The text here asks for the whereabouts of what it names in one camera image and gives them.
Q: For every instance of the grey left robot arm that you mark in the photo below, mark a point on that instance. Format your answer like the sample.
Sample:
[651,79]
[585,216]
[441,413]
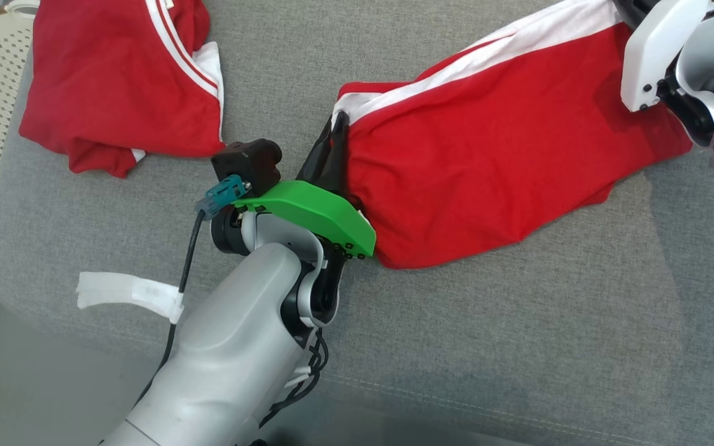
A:
[233,359]

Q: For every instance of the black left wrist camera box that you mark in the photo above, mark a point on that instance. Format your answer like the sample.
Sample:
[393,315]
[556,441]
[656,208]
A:
[248,164]

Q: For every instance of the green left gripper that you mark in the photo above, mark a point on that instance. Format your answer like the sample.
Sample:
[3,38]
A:
[320,210]

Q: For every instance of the red garment with white stripes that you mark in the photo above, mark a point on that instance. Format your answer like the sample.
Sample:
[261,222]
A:
[103,93]

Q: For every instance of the teal left camera connector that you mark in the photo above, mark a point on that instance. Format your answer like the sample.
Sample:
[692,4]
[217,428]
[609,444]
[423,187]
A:
[220,195]

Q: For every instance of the white tape label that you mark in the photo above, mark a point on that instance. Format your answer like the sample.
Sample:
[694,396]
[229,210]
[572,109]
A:
[121,290]

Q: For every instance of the red basketball jersey white trim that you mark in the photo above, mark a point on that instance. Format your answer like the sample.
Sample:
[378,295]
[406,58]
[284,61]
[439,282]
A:
[487,155]

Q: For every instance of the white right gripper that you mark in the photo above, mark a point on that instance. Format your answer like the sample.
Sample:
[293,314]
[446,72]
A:
[648,56]

